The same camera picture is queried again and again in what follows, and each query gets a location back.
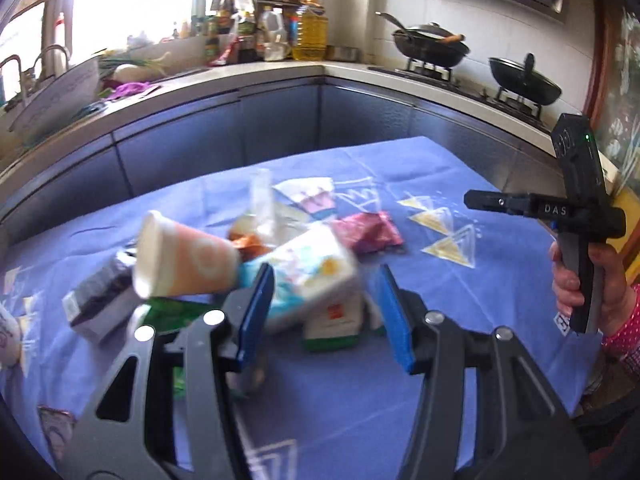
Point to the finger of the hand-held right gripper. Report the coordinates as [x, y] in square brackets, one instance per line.
[495, 202]

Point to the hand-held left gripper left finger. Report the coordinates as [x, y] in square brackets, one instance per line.
[256, 310]

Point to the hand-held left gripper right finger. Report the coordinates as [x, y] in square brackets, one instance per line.
[395, 320]

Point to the white green drink carton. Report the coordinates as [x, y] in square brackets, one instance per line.
[332, 322]

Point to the white blue tissue pack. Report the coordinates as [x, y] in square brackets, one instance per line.
[310, 265]

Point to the green snack packet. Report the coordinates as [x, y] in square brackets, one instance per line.
[170, 315]

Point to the orange paper cup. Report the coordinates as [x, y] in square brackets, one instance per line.
[185, 260]

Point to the pink foil wrapper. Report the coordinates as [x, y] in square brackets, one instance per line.
[367, 230]

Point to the white tissue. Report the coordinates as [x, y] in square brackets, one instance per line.
[9, 340]

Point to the person's right forearm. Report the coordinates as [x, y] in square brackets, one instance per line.
[625, 332]

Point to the person's right hand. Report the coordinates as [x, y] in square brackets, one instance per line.
[614, 285]

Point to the blue printed tablecloth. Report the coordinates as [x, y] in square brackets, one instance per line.
[325, 410]

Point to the black wok with lid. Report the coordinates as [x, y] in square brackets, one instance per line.
[525, 82]

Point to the white pink printed packet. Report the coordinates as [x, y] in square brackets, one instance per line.
[310, 195]

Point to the gas stove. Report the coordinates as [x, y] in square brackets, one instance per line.
[450, 77]

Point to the grey purple drink carton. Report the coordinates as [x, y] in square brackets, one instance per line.
[100, 295]

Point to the black wok with ladle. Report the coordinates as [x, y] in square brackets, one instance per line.
[430, 47]

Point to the grey kitchen counter cabinet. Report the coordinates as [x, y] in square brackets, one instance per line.
[280, 115]

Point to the yellow cooking oil bottle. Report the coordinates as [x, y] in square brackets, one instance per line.
[310, 30]

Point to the purple plastic bag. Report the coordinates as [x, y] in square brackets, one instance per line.
[127, 91]

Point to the white plastic jug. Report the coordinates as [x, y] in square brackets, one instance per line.
[273, 35]

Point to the green onions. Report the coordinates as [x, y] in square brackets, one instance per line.
[135, 60]

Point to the steel basin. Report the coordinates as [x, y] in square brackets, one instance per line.
[55, 95]

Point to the dark sauce bottle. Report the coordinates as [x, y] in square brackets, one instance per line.
[225, 12]

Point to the steel faucet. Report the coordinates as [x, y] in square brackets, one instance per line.
[50, 55]

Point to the window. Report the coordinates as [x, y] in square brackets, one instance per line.
[140, 0]

